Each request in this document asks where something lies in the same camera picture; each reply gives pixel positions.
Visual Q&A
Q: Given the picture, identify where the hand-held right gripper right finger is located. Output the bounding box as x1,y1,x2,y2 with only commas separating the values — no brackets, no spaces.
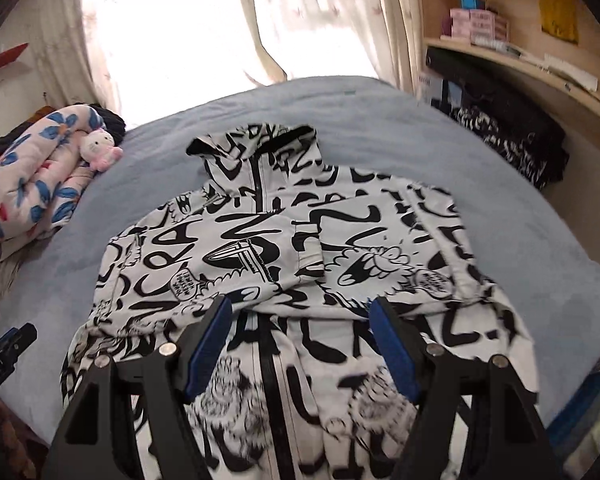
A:
369,296,563,480

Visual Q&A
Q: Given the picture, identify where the pink drawer organizer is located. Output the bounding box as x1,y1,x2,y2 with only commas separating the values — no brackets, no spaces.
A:
450,7,510,46

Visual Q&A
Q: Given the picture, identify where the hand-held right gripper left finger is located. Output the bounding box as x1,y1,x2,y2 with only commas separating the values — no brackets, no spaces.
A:
40,294,233,480

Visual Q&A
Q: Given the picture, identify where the beige patterned cloth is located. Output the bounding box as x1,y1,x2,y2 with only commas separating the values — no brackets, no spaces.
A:
0,240,36,331

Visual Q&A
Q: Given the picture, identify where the black knitted cloth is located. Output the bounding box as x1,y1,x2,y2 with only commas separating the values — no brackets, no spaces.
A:
87,103,127,143

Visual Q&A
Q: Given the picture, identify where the black white patterned garment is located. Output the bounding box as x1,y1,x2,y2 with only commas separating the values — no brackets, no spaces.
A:
450,105,566,191

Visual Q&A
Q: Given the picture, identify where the white cardboard box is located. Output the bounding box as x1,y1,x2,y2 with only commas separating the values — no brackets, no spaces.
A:
416,71,463,111

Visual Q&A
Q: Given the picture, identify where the floral quilt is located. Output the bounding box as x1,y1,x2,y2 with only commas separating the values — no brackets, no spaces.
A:
0,104,108,246

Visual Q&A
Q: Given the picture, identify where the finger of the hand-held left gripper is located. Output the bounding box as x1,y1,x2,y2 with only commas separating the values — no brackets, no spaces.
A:
0,322,38,361

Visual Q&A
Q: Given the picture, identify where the white blister pack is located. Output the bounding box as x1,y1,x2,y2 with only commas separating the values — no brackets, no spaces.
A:
490,42,536,63

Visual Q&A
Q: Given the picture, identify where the black white printed jacket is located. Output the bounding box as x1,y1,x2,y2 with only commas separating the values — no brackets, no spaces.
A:
60,121,541,480

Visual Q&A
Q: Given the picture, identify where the grey blue bed blanket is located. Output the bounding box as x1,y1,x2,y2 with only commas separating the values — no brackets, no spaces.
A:
0,76,600,446

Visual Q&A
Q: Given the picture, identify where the white pink cat plush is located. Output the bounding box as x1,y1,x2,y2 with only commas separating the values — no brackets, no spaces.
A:
78,127,124,172

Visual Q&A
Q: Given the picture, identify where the black bag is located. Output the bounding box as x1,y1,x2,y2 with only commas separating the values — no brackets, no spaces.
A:
425,46,571,181

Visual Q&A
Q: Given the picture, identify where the white paper strip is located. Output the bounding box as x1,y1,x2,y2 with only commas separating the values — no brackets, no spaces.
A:
540,55,600,93

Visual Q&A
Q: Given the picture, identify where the cream floral curtain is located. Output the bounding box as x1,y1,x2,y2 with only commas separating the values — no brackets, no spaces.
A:
280,0,428,106
27,0,287,126

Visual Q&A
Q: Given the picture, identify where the red wall shelf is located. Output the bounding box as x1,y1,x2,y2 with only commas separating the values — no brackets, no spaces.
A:
0,42,31,78

